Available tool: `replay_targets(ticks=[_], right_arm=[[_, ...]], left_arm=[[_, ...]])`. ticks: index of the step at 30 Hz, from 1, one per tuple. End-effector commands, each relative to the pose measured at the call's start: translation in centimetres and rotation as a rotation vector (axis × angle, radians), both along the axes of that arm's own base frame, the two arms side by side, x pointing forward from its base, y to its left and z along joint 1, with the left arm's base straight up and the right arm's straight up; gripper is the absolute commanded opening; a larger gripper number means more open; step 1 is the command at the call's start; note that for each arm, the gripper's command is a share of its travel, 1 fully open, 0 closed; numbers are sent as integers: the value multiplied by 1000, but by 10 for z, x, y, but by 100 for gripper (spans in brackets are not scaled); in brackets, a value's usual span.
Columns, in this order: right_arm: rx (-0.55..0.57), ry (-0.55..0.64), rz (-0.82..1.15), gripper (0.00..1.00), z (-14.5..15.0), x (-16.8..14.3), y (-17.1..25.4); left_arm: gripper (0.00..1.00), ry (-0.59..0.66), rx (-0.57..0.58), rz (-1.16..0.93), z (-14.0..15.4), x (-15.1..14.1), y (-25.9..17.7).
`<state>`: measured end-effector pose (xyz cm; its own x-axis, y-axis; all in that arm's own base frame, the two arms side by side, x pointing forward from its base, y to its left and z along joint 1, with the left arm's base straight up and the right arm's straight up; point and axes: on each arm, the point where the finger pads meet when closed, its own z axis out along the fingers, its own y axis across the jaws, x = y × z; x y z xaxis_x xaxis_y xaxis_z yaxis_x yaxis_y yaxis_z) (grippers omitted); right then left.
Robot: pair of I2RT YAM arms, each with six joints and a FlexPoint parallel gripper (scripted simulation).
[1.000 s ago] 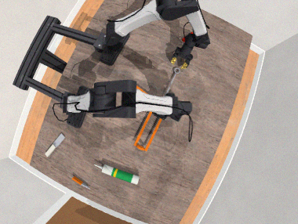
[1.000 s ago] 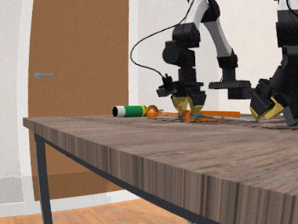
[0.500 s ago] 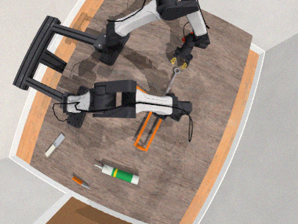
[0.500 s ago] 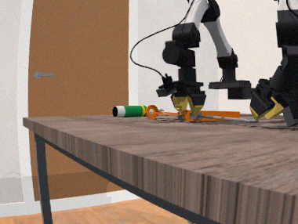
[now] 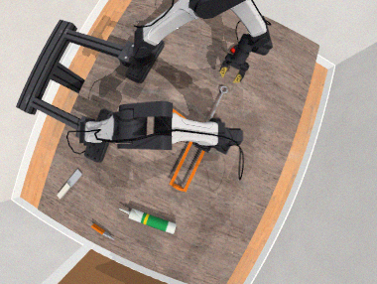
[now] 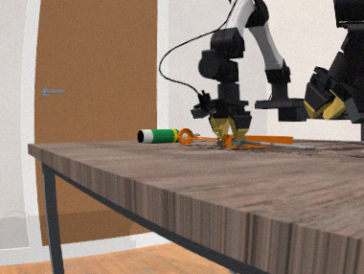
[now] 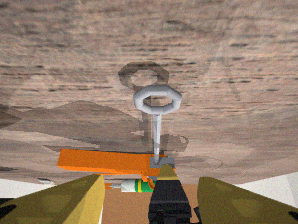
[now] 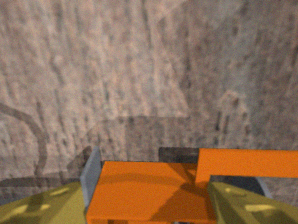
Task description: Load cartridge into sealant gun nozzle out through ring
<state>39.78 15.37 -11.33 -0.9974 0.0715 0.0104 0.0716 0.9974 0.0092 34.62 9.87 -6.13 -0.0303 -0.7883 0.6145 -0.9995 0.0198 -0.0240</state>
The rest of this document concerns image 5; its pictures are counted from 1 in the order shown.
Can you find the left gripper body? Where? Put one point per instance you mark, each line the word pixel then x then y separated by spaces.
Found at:
pixel 238 61

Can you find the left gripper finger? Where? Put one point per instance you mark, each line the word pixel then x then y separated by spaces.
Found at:
pixel 238 77
pixel 222 72

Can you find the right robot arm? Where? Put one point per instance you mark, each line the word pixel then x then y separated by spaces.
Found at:
pixel 129 126

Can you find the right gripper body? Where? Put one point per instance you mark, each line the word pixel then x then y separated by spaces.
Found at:
pixel 202 147

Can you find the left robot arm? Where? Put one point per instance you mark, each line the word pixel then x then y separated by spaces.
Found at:
pixel 149 39

